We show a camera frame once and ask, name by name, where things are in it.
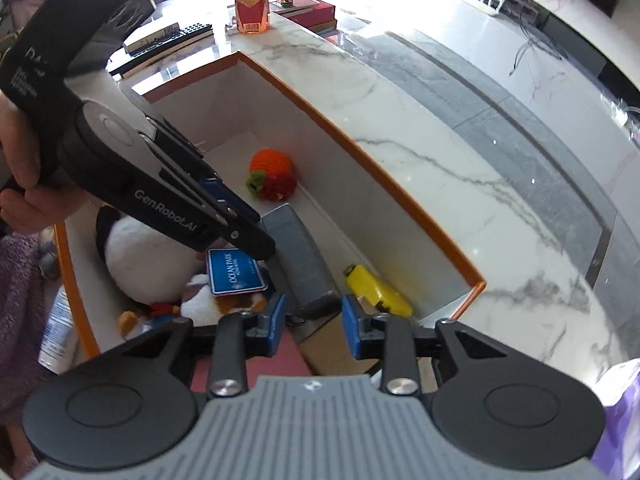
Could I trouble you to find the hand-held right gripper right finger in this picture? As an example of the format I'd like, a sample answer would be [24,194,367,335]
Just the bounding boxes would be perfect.
[341,294,507,396]

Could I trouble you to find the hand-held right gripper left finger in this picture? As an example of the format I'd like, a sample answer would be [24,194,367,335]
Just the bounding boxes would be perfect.
[122,292,289,398]

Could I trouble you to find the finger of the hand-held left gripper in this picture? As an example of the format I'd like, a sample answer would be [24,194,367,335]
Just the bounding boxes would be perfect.
[200,205,278,262]
[142,115,262,226]

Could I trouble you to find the yellow plastic tool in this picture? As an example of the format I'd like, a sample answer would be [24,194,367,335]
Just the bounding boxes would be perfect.
[342,264,415,318]

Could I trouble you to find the crocheted orange toy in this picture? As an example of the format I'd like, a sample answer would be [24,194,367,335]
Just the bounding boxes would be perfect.
[244,147,297,202]

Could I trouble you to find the dark grey box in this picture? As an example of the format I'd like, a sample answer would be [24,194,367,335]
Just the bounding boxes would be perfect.
[261,203,340,318]

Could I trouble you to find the brown white plush dog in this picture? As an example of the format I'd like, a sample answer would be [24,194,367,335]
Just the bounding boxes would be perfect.
[117,247,271,338]

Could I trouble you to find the orange cardboard box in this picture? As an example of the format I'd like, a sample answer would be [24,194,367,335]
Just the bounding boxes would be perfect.
[52,50,488,361]

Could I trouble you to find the white black plush toy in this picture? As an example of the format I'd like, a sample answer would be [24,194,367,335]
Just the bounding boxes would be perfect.
[95,205,211,311]

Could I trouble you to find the person's left hand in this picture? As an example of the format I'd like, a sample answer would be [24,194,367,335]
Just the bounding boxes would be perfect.
[0,92,98,235]

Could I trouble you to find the black tray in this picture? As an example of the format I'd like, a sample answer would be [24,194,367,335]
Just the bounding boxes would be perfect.
[107,25,217,79]

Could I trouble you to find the silver flat device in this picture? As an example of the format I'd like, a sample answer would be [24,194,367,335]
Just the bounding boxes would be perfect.
[122,22,181,54]

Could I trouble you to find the purple fuzzy blanket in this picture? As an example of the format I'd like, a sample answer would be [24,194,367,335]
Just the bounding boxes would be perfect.
[0,232,66,461]

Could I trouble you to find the white labelled bottle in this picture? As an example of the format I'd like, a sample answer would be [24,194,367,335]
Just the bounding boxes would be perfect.
[39,285,81,373]

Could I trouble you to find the stack of red books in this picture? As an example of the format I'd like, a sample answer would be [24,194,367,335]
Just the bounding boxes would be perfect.
[272,0,338,36]

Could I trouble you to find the purple tissue box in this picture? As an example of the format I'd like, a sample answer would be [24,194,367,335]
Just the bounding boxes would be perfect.
[592,357,640,480]

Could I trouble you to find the white marble counter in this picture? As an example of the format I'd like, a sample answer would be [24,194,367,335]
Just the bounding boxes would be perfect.
[295,0,640,201]

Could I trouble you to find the black cable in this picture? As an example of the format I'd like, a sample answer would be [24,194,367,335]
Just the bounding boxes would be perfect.
[509,9,567,77]

